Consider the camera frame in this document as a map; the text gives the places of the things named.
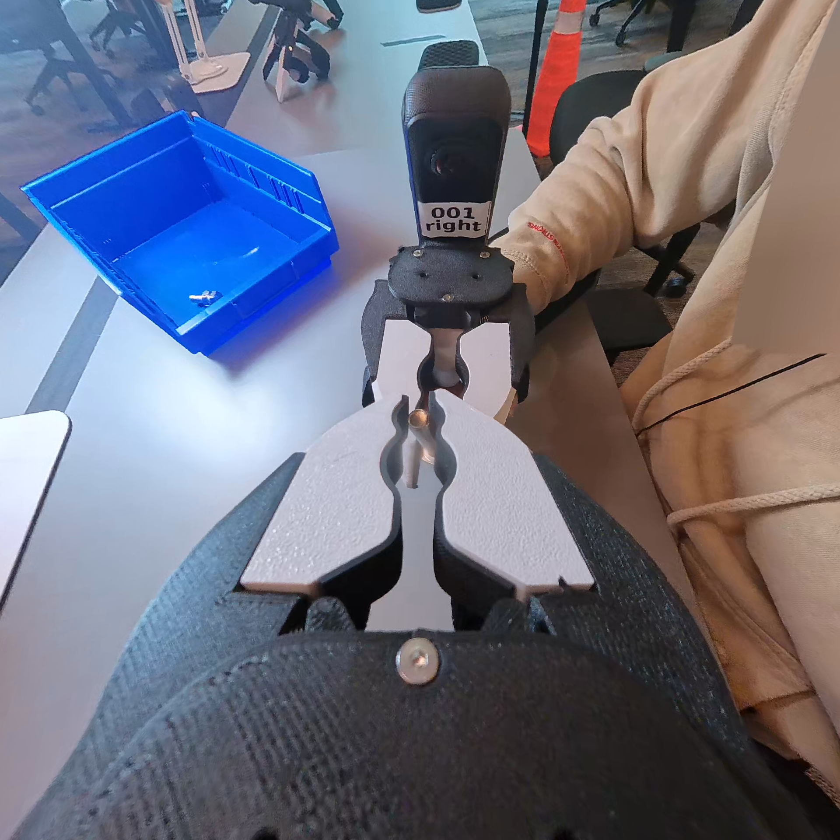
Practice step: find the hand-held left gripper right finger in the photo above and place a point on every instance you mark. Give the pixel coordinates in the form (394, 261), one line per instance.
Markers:
(515, 512)

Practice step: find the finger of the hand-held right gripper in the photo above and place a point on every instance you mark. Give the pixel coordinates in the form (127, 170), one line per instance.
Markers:
(488, 368)
(400, 361)

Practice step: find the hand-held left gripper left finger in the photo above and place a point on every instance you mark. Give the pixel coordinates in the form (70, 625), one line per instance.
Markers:
(322, 512)

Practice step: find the steel hex bolt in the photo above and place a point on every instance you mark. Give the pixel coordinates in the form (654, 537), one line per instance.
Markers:
(414, 460)
(200, 297)

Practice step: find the blue plastic bin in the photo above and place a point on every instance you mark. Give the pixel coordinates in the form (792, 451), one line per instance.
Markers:
(79, 210)

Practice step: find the person's right forearm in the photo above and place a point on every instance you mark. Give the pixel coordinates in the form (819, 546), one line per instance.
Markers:
(591, 210)

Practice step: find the black office chair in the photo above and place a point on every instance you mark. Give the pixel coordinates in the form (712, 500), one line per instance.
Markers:
(591, 112)

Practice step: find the orange traffic cone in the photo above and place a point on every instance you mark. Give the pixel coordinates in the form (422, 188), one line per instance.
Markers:
(558, 79)

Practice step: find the person's torso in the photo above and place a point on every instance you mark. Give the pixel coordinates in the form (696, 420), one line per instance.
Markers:
(761, 460)

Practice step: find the white document stand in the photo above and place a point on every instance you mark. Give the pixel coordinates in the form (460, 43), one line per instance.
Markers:
(26, 486)

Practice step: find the wooden poster stand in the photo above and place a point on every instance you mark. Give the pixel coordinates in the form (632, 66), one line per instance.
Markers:
(210, 72)

